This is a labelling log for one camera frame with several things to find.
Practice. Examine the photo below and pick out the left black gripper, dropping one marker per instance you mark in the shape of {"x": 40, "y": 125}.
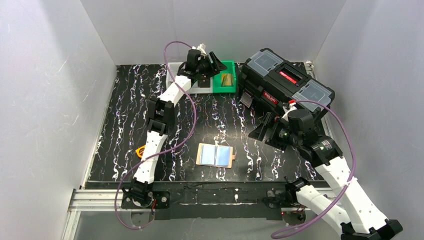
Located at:
{"x": 208, "y": 65}

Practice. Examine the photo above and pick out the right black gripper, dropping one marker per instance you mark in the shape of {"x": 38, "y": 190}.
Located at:
{"x": 268, "y": 129}

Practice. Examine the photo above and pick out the orange gold credit card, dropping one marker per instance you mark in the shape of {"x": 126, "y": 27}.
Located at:
{"x": 227, "y": 80}

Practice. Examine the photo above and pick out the beige leather card holder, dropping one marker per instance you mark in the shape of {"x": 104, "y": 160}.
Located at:
{"x": 213, "y": 155}

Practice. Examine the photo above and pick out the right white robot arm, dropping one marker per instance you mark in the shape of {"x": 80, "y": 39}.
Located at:
{"x": 358, "y": 218}

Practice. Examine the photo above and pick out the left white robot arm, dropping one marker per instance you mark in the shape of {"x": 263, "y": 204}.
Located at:
{"x": 161, "y": 118}

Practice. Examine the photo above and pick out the black card in bin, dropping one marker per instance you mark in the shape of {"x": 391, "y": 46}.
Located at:
{"x": 204, "y": 83}

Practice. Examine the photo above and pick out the left white storage bin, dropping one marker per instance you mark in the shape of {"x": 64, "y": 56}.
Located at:
{"x": 172, "y": 69}

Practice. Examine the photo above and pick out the white storage bin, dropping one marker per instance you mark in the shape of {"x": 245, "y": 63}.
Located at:
{"x": 197, "y": 90}
{"x": 172, "y": 69}

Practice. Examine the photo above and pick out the middle white storage bin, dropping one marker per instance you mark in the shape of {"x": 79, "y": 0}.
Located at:
{"x": 197, "y": 90}

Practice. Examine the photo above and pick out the green storage bin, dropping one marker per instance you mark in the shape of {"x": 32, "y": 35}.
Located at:
{"x": 216, "y": 80}

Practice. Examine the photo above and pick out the black plastic toolbox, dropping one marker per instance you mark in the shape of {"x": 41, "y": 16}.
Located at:
{"x": 267, "y": 81}

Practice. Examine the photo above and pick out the aluminium frame rail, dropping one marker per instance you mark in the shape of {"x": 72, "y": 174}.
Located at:
{"x": 189, "y": 200}

